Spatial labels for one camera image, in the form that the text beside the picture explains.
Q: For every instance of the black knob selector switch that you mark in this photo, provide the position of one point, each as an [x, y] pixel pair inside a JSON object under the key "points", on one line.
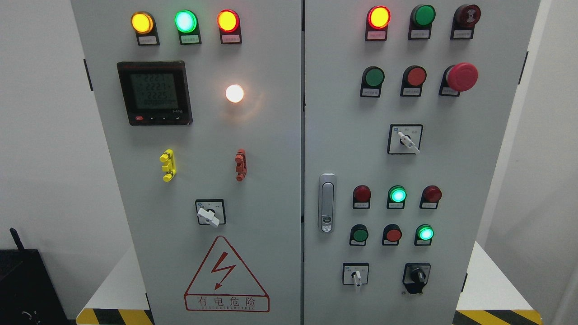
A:
{"points": [[415, 277]]}

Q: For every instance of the red terminal connector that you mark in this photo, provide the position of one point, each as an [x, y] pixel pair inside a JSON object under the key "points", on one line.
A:
{"points": [[241, 164]]}

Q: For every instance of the dark red indicator lower left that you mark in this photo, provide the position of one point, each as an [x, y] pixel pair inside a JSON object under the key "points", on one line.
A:
{"points": [[361, 197]]}

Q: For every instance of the white glowing indicator light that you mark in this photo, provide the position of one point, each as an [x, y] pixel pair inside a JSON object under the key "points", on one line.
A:
{"points": [[234, 93]]}

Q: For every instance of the green push button lower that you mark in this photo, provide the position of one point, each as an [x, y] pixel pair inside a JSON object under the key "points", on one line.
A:
{"points": [[359, 235]]}

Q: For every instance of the green push button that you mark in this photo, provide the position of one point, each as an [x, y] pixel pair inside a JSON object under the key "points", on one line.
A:
{"points": [[359, 235], [371, 82]]}

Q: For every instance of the grey electrical cabinet left door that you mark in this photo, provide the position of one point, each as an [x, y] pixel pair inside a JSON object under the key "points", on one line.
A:
{"points": [[264, 210]]}

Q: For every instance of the grey electrical cabinet door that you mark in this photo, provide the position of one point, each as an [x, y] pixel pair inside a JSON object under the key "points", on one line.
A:
{"points": [[264, 210], [348, 135]]}

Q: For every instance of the green lit indicator lower middle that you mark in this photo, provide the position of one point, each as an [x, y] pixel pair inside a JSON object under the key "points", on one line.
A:
{"points": [[396, 197]]}

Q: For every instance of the green push button upper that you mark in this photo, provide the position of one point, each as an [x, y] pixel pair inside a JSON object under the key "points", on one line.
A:
{"points": [[371, 82]]}

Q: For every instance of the yellow terminal connector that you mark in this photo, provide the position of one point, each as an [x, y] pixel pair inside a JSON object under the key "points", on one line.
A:
{"points": [[168, 165]]}

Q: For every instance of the red push button lower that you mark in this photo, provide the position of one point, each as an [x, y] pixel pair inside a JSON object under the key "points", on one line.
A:
{"points": [[391, 235]]}

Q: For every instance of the red push button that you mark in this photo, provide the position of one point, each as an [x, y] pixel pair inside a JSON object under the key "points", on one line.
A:
{"points": [[412, 81], [391, 235]]}

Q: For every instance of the grey electrical cabinet right door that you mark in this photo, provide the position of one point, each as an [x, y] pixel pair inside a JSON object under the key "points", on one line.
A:
{"points": [[348, 135]]}

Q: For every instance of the red high voltage warning sticker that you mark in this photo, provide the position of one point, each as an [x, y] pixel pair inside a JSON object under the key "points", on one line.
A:
{"points": [[224, 283]]}

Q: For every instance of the red indicator lower right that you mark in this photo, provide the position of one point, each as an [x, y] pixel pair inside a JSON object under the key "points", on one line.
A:
{"points": [[431, 197]]}

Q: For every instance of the black digital power meter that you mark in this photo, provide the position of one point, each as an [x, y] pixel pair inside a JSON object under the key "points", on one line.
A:
{"points": [[155, 92]]}

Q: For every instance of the red push button upper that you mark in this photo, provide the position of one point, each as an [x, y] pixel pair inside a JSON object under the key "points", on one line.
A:
{"points": [[412, 81]]}

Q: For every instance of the green illuminated button lower right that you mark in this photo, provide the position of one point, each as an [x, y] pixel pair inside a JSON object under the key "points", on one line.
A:
{"points": [[423, 235]]}

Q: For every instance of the red indicator light top left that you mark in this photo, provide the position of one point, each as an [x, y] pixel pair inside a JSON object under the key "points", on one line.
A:
{"points": [[228, 22]]}

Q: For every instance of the red lit indicator right door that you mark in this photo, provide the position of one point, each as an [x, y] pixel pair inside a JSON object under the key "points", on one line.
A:
{"points": [[377, 21]]}

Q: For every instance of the green indicator light top left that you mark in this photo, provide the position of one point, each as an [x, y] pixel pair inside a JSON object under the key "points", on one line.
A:
{"points": [[188, 27]]}

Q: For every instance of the red emergency stop button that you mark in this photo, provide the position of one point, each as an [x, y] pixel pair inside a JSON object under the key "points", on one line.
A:
{"points": [[458, 78]]}

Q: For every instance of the green unlit indicator top right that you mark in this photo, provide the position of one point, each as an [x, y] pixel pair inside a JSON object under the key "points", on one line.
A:
{"points": [[421, 19]]}

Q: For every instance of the yellow indicator light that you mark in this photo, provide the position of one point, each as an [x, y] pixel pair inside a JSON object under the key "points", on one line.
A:
{"points": [[145, 29]]}

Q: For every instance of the dark red buzzer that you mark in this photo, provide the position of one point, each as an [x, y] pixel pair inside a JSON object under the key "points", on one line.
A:
{"points": [[464, 21]]}

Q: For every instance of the white platform with hazard stripes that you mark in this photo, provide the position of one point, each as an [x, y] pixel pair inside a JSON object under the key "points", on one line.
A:
{"points": [[488, 297]]}

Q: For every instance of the black box with antenna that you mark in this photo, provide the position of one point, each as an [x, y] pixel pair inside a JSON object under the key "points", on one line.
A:
{"points": [[27, 296]]}

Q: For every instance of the silver door latch handle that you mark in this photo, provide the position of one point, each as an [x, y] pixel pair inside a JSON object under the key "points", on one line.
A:
{"points": [[326, 202]]}

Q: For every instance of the white selector switch left door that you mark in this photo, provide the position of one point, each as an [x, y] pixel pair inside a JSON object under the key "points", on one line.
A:
{"points": [[210, 212]]}

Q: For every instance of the white selector switch upper right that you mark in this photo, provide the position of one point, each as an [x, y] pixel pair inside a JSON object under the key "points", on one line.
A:
{"points": [[404, 139]]}

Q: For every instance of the white selector switch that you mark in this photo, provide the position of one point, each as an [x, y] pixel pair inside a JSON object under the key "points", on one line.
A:
{"points": [[356, 274], [404, 139]]}

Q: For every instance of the white selector switch bottom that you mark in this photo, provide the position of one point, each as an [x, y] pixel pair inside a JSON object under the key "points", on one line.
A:
{"points": [[356, 274]]}

